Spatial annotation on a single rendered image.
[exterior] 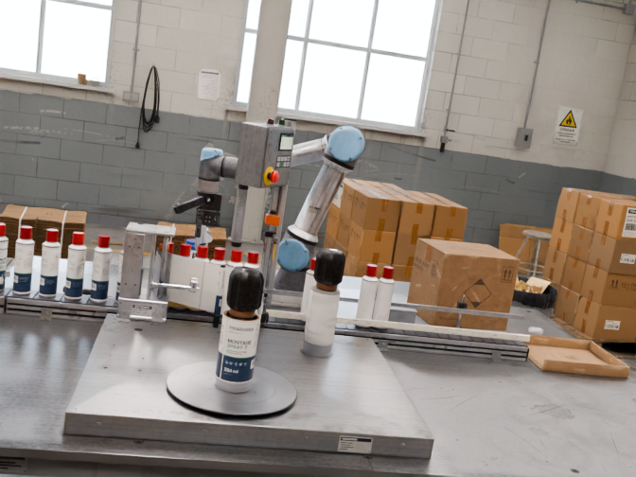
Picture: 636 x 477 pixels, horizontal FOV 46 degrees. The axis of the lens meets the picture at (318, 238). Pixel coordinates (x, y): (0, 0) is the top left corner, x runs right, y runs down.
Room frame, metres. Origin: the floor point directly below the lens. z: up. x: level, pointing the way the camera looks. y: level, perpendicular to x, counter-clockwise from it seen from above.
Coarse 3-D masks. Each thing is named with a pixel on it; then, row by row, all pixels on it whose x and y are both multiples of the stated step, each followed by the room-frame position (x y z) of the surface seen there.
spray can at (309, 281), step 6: (312, 258) 2.31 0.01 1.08; (312, 264) 2.30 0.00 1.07; (312, 270) 2.30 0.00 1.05; (306, 276) 2.30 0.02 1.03; (312, 276) 2.29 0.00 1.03; (306, 282) 2.30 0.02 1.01; (312, 282) 2.29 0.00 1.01; (306, 288) 2.30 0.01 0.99; (306, 294) 2.29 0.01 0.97; (306, 300) 2.29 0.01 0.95; (306, 306) 2.29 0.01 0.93; (306, 312) 2.29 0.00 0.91
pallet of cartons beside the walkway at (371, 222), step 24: (360, 192) 5.82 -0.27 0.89; (384, 192) 6.03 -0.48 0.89; (408, 192) 6.29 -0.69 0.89; (336, 216) 6.39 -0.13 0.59; (360, 216) 5.72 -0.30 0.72; (384, 216) 5.63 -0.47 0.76; (408, 216) 5.68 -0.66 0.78; (432, 216) 5.73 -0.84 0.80; (456, 216) 5.78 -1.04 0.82; (336, 240) 6.29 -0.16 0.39; (360, 240) 5.63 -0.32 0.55; (384, 240) 5.64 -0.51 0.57; (408, 240) 5.69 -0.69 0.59; (456, 240) 5.77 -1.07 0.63; (360, 264) 5.61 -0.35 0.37; (384, 264) 5.65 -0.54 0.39; (408, 264) 5.70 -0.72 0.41
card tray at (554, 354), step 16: (544, 336) 2.59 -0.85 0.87; (544, 352) 2.51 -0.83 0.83; (560, 352) 2.53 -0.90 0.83; (576, 352) 2.56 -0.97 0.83; (592, 352) 2.58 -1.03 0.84; (608, 352) 2.50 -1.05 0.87; (544, 368) 2.31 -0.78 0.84; (560, 368) 2.32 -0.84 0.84; (576, 368) 2.33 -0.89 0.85; (592, 368) 2.34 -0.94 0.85; (608, 368) 2.35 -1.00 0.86; (624, 368) 2.36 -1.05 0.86
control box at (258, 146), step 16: (256, 128) 2.28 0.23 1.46; (272, 128) 2.29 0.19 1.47; (288, 128) 2.38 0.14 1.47; (240, 144) 2.30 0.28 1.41; (256, 144) 2.28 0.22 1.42; (272, 144) 2.29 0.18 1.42; (240, 160) 2.30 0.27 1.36; (256, 160) 2.28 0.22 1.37; (272, 160) 2.30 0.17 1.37; (240, 176) 2.30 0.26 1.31; (256, 176) 2.27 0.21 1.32; (288, 176) 2.41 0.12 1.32
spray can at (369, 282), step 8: (368, 264) 2.35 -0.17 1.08; (368, 272) 2.33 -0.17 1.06; (376, 272) 2.34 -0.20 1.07; (368, 280) 2.32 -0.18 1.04; (376, 280) 2.33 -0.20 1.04; (368, 288) 2.32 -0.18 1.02; (376, 288) 2.33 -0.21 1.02; (360, 296) 2.33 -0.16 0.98; (368, 296) 2.32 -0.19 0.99; (360, 304) 2.33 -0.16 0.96; (368, 304) 2.32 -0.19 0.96; (360, 312) 2.32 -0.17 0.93; (368, 312) 2.32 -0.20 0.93
